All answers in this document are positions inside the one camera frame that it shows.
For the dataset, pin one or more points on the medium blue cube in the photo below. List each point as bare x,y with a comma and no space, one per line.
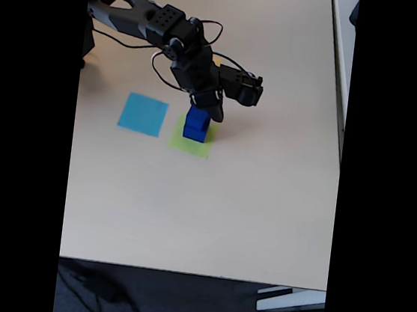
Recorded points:
197,119

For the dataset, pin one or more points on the large blue cube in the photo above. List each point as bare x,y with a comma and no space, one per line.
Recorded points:
195,133

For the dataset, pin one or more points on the green paper square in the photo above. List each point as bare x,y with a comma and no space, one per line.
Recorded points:
190,147

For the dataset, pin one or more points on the light blue paper square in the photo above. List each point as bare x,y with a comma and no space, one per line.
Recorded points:
141,114

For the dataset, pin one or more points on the dark object on adjacent table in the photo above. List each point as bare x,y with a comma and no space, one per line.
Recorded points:
354,12

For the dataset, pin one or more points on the white table foot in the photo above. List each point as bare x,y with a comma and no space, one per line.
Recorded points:
290,301

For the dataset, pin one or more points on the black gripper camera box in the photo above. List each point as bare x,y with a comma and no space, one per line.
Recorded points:
241,86

